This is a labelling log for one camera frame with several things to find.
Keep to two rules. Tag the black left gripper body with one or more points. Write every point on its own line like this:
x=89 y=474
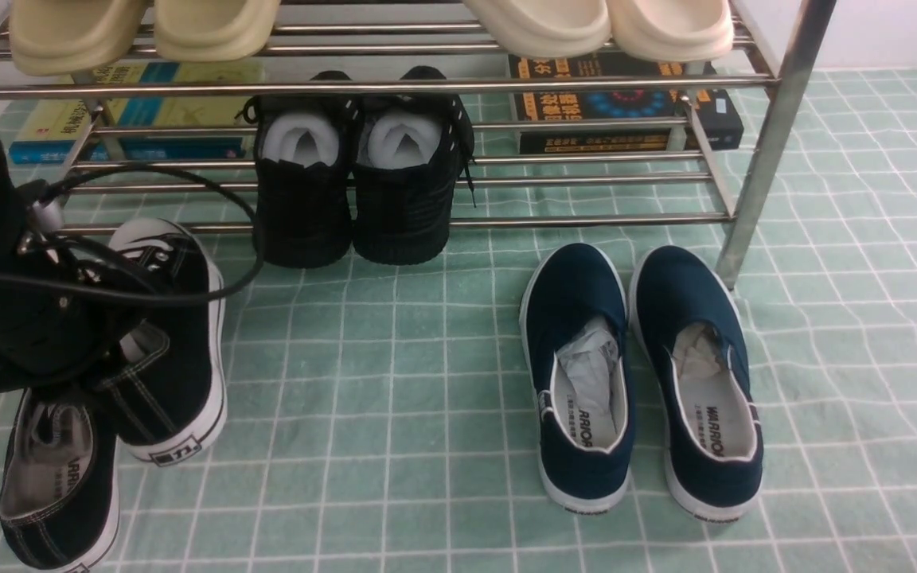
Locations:
x=64 y=302

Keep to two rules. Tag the black canvas sneaker white sole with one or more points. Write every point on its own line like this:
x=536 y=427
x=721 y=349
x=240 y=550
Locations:
x=166 y=397

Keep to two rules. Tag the yellow blue book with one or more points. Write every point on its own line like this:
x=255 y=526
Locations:
x=49 y=133

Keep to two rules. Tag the beige slipper far left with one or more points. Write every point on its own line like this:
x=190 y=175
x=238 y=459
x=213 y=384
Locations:
x=51 y=38

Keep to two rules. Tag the beige slipper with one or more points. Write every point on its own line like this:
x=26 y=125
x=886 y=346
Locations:
x=212 y=31
x=51 y=38

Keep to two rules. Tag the black mesh sneaker left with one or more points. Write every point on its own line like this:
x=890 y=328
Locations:
x=303 y=151

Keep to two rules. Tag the black mesh sneaker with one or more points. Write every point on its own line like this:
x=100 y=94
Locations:
x=411 y=151
x=303 y=151

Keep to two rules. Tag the green checkered floor mat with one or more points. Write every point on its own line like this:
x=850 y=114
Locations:
x=382 y=419

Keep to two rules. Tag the black mesh sneaker right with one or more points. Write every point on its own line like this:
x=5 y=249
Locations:
x=411 y=151

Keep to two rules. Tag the navy slip-on shoe left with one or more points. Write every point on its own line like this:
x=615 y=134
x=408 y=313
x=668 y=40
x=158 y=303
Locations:
x=573 y=320

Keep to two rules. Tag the navy slip-on shoe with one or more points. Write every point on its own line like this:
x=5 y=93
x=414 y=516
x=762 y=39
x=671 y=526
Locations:
x=686 y=321
x=573 y=320

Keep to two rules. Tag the cream slipper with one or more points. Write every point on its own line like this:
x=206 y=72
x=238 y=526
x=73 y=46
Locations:
x=672 y=31
x=545 y=29

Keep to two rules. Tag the navy slip-on shoe right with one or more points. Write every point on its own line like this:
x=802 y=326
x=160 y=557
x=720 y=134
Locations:
x=686 y=321

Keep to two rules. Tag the cream slipper far right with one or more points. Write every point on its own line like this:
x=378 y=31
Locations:
x=672 y=31

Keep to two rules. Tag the black book orange text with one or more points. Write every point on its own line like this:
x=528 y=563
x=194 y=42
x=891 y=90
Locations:
x=626 y=107

